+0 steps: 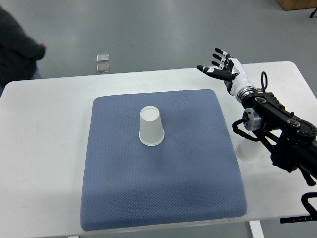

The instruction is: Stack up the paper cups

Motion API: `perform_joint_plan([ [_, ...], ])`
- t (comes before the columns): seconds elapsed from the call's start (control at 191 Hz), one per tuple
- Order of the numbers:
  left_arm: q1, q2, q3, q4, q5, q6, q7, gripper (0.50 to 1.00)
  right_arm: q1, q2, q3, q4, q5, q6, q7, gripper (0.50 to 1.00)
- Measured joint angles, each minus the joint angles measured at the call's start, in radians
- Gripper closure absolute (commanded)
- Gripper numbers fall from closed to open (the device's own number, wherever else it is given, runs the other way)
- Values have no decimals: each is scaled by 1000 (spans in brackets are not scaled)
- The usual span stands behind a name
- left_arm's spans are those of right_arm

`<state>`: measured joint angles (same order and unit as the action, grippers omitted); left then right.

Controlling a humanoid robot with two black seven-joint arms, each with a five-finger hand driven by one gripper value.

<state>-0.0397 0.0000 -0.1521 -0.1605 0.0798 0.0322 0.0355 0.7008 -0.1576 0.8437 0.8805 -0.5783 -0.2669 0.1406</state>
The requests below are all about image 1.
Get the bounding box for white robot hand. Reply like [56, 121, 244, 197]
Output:
[196, 48, 256, 95]

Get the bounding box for white paper cup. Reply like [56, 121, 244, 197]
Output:
[139, 106, 165, 146]
[236, 138, 264, 163]

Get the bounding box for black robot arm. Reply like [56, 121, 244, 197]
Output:
[196, 48, 317, 186]

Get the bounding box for cardboard box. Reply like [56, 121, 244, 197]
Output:
[277, 0, 317, 10]

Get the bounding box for white paper cup on mat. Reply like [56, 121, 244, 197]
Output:
[139, 106, 165, 146]

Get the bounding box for black tripod leg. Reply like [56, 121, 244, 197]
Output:
[309, 8, 317, 18]

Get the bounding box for blue textured cushion mat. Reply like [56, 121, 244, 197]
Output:
[80, 89, 247, 231]

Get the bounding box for upper metal floor plate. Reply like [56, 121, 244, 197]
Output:
[96, 54, 109, 62]

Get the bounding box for white table leg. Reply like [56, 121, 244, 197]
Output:
[248, 221, 264, 238]

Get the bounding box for black table control panel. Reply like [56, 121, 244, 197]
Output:
[280, 216, 315, 224]

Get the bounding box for person in dark jacket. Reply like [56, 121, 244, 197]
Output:
[0, 8, 47, 87]

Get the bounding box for black looped cable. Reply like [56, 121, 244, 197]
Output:
[260, 71, 269, 93]

